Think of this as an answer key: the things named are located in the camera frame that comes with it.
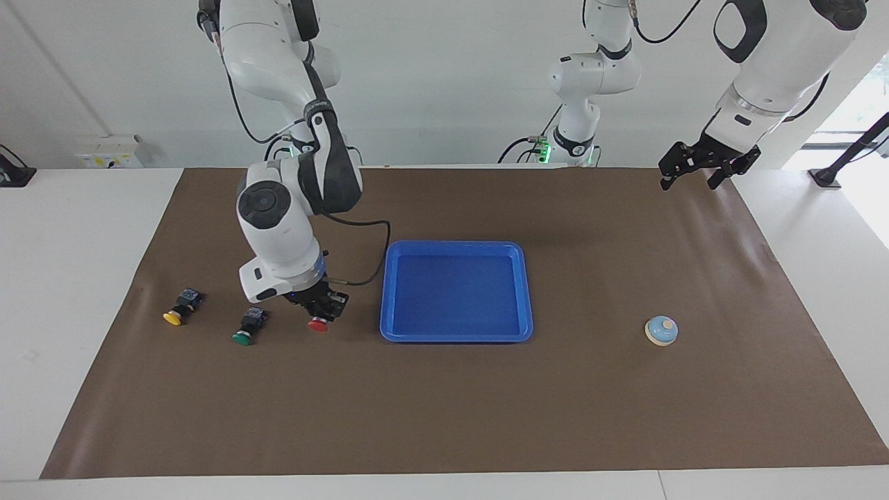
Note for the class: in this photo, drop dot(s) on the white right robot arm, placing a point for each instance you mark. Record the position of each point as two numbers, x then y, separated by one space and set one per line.
278 229

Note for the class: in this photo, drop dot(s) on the bright window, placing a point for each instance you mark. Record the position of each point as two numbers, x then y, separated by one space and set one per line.
868 97

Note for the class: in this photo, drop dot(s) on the red push button switch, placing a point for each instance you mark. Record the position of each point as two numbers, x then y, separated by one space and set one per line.
318 324

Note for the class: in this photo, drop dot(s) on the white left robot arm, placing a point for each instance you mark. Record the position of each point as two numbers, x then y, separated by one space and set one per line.
785 55

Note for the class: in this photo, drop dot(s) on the black stand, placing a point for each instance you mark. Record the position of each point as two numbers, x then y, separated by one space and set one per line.
15 173
826 175

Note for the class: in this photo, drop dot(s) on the yellow push button switch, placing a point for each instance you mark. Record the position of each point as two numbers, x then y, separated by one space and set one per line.
182 307

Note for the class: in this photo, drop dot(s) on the brown table mat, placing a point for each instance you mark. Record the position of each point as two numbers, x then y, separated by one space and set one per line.
444 417

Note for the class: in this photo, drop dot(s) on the green push button switch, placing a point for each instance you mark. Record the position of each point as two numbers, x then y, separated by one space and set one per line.
248 326

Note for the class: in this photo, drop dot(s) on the blue plastic tray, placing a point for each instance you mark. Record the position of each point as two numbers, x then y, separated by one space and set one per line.
455 292

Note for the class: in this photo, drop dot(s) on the light blue desk bell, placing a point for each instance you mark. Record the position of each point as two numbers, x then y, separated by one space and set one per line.
661 332

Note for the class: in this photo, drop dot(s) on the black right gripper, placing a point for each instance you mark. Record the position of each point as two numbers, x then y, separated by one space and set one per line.
309 293

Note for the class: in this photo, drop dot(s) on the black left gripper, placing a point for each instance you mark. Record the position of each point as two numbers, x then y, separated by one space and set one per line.
717 151

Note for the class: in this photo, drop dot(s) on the white wall socket box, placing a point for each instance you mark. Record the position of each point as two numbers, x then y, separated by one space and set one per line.
107 154

